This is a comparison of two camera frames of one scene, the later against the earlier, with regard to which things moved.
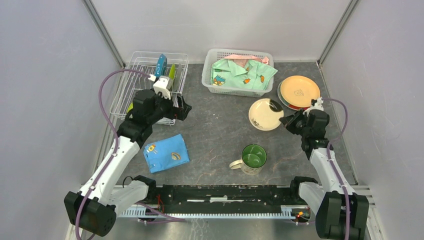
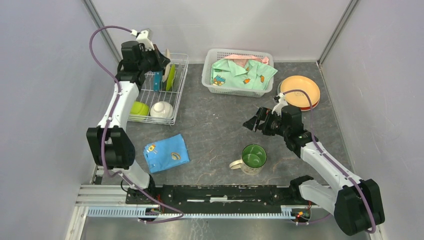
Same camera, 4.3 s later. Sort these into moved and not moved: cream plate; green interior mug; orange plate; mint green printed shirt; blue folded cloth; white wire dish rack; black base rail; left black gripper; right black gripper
Moved: left black gripper; right black gripper; cream plate
Not moved: green interior mug; white wire dish rack; black base rail; orange plate; mint green printed shirt; blue folded cloth
